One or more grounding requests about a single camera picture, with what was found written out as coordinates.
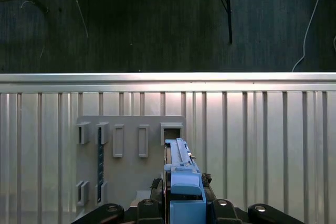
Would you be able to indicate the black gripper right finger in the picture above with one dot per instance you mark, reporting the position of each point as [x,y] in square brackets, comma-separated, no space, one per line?
[223,211]

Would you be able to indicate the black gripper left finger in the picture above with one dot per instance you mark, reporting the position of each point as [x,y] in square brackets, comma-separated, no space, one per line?
[149,208]

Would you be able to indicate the hard disk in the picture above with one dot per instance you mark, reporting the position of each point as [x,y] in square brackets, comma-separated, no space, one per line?
[183,182]

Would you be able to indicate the grey parts rack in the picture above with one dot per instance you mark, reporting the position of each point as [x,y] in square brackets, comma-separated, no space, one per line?
[126,176]

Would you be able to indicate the black metal stand leg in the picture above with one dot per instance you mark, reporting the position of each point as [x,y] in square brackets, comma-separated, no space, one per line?
[230,24]

